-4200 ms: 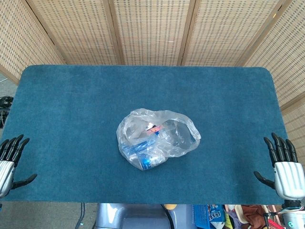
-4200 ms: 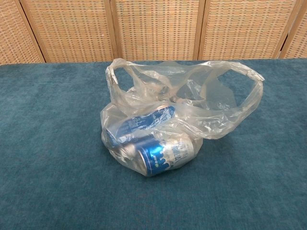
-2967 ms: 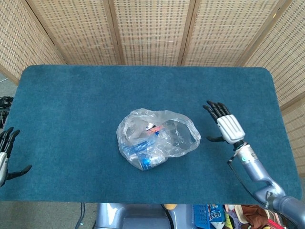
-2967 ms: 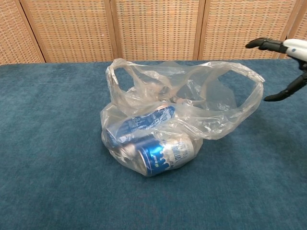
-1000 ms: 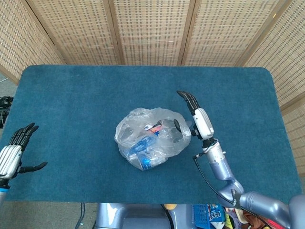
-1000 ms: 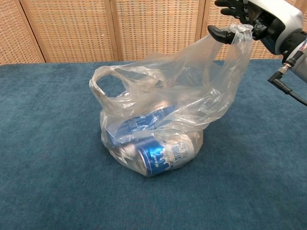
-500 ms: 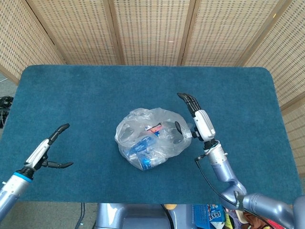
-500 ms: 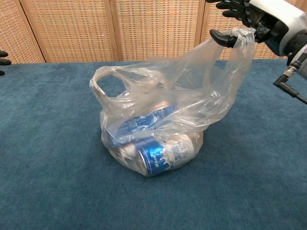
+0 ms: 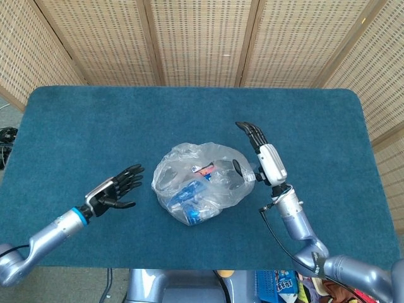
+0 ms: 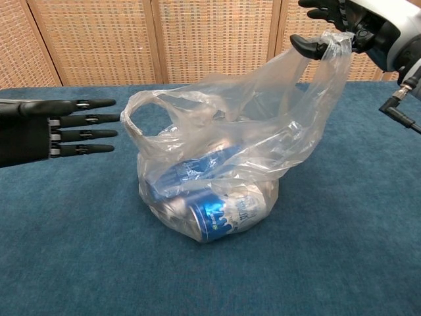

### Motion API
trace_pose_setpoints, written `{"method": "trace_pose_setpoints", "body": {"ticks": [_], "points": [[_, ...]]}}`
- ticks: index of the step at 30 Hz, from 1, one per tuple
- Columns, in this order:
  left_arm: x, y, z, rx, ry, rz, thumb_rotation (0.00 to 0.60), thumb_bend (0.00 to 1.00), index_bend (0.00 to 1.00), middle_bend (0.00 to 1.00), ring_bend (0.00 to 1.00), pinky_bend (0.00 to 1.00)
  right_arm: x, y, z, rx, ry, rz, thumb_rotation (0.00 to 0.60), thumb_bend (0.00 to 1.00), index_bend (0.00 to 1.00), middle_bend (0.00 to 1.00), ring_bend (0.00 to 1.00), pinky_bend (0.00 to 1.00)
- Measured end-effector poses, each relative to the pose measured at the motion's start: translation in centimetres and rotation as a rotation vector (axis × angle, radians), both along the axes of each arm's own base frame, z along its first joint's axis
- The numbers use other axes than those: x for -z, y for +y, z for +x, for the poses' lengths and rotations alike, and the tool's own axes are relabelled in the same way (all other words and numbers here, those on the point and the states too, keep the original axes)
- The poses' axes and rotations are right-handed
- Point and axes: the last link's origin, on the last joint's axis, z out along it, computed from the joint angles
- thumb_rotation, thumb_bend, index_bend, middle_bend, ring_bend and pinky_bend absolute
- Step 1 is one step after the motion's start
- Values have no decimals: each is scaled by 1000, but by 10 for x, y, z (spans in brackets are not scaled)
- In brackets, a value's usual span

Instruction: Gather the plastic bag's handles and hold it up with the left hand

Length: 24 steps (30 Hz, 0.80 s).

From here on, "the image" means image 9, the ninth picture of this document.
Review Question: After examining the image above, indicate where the blue white drink can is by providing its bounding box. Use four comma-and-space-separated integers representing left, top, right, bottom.
181, 201, 219, 227

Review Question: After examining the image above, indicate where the woven wooden folding screen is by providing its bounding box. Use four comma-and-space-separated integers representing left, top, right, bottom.
0, 0, 404, 228

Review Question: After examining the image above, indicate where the blue snack package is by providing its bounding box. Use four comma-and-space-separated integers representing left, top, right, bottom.
273, 268, 299, 297

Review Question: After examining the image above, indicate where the black arm cable strap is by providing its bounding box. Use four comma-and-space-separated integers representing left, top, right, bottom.
310, 251, 327, 279

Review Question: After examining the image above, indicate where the black floor cable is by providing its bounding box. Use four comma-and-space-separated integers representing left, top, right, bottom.
100, 268, 115, 299

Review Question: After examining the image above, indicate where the blue plastic basket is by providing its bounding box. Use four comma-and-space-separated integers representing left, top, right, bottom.
254, 270, 279, 303

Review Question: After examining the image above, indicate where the white-backed right robot hand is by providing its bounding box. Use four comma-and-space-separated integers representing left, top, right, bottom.
232, 121, 288, 187

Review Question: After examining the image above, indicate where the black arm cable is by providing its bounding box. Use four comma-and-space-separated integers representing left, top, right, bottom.
259, 204, 359, 293
0, 244, 32, 254

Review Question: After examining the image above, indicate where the dark blue drink can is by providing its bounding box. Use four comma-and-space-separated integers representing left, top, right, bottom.
169, 180, 206, 211

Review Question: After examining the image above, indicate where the teal table cloth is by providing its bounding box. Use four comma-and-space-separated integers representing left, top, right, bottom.
0, 85, 402, 271

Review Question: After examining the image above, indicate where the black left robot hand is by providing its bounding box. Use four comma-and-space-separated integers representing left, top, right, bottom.
84, 163, 145, 218

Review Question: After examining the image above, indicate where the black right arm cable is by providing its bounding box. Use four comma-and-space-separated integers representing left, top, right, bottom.
259, 204, 359, 293

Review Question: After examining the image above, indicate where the clear plastic bag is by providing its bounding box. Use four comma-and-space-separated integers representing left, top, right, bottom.
151, 141, 256, 227

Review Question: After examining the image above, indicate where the black floor device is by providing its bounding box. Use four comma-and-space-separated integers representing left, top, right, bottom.
0, 126, 20, 143

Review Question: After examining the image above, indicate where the red white small packet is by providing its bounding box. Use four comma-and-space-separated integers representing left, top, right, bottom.
190, 162, 219, 183

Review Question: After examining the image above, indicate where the blue-grey robot torso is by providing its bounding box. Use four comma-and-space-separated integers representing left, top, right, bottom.
126, 268, 260, 303

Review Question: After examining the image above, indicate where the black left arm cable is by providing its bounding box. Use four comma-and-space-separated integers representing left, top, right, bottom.
0, 244, 32, 254

